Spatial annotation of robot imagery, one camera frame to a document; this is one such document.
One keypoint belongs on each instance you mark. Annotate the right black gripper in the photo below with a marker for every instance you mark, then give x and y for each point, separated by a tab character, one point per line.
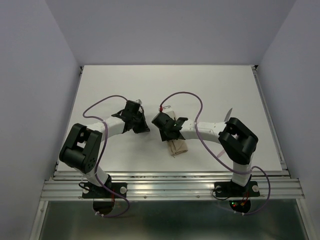
163	135

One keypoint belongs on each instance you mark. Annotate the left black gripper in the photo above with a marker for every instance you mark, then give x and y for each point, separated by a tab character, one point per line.
144	127

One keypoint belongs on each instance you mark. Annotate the beige cloth napkin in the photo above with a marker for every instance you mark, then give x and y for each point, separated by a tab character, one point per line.
175	141

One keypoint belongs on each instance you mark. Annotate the pink handled knife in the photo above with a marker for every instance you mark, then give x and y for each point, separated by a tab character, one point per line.
228	115

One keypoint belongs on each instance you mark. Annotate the pink handled fork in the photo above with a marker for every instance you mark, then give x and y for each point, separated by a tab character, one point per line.
221	153

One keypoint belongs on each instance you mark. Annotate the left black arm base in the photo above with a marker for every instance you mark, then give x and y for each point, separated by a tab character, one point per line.
117	190

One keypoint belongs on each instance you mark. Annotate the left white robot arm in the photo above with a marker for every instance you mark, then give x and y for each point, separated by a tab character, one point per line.
84	144

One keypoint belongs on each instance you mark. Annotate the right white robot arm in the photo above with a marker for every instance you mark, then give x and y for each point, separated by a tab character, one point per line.
237	140

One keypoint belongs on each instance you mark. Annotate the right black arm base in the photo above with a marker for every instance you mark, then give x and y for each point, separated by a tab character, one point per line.
229	189

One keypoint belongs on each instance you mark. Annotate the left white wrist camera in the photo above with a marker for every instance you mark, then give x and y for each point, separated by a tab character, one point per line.
138	101

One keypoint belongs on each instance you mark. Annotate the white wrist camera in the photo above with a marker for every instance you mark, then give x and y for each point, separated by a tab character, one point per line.
138	101
169	111

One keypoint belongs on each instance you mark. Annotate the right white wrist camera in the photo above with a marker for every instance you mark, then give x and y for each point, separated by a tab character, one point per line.
169	111

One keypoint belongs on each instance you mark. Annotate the aluminium front rail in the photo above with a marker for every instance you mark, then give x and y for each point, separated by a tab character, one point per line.
175	186

